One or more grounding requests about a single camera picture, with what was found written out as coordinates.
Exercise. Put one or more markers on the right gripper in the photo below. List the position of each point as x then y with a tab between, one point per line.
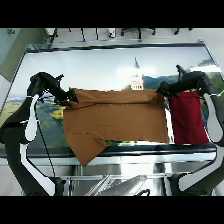
165	90

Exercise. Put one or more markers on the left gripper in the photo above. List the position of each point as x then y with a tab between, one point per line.
69	96

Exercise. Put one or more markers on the brown T-shirt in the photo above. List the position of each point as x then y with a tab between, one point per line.
113	116

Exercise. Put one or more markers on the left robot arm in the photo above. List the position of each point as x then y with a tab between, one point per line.
15	133

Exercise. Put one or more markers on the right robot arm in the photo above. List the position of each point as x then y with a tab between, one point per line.
213	110

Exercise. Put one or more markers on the red garment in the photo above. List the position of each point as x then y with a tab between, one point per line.
188	116

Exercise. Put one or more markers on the black office chair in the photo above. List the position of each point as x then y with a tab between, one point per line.
138	31
181	30

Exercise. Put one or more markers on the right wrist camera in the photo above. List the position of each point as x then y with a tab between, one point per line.
181	70

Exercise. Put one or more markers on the silver frame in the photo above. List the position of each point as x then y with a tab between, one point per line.
133	160

